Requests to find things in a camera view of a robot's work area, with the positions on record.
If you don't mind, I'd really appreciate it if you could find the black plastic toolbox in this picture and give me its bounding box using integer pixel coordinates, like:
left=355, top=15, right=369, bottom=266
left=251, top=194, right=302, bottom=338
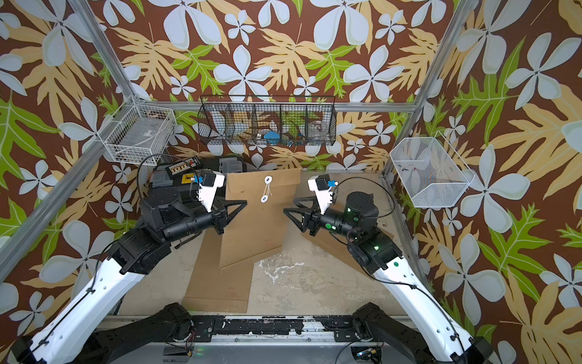
left=149, top=155, right=249, bottom=206

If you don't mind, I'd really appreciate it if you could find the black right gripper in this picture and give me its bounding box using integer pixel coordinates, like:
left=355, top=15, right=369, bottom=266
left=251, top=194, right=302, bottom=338
left=287, top=197, right=365, bottom=245

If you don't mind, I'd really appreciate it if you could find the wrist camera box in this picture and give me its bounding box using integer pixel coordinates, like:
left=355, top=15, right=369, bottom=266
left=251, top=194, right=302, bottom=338
left=308, top=174, right=339, bottom=215
left=191, top=171, right=225, bottom=212

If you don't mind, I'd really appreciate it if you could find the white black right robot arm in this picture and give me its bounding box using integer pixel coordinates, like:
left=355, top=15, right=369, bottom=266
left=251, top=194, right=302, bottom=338
left=283, top=191, right=493, bottom=363

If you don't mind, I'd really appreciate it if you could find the black wire basket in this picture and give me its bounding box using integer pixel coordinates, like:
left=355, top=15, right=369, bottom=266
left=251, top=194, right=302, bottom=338
left=196, top=95, right=337, bottom=147

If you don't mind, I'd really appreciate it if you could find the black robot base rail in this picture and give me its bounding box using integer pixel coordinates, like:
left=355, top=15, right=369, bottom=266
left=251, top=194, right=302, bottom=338
left=73, top=303, right=436, bottom=363

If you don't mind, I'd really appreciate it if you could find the screwdriver bit set case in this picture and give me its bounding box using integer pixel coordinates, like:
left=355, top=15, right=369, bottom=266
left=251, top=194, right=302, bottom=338
left=166, top=156, right=202, bottom=178

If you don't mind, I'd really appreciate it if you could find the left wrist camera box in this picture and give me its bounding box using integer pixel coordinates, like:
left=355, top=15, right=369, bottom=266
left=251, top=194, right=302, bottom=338
left=191, top=171, right=225, bottom=212

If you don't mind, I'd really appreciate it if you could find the white wire basket right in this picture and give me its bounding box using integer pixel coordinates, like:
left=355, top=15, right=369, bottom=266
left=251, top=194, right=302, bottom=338
left=390, top=132, right=476, bottom=209

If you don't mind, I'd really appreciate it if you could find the blue object in basket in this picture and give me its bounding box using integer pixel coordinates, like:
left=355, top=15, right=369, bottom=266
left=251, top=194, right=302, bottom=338
left=263, top=131, right=281, bottom=145

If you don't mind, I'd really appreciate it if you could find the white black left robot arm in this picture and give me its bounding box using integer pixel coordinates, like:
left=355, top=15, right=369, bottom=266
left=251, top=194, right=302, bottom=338
left=12, top=185, right=247, bottom=363

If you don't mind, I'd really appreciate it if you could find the white wire basket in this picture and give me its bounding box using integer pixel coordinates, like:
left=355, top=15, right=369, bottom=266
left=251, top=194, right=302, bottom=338
left=102, top=96, right=177, bottom=166
left=390, top=132, right=476, bottom=209

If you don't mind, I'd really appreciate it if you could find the kraft file bag with string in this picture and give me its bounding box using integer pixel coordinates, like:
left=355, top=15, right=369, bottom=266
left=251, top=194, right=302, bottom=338
left=181, top=230, right=254, bottom=313

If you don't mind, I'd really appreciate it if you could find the white wire basket left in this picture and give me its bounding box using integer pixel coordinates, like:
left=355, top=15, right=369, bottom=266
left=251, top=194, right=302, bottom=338
left=102, top=96, right=177, bottom=166

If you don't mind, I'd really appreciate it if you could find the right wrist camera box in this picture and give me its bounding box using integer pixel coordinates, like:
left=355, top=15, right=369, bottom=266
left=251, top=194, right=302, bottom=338
left=308, top=174, right=339, bottom=215

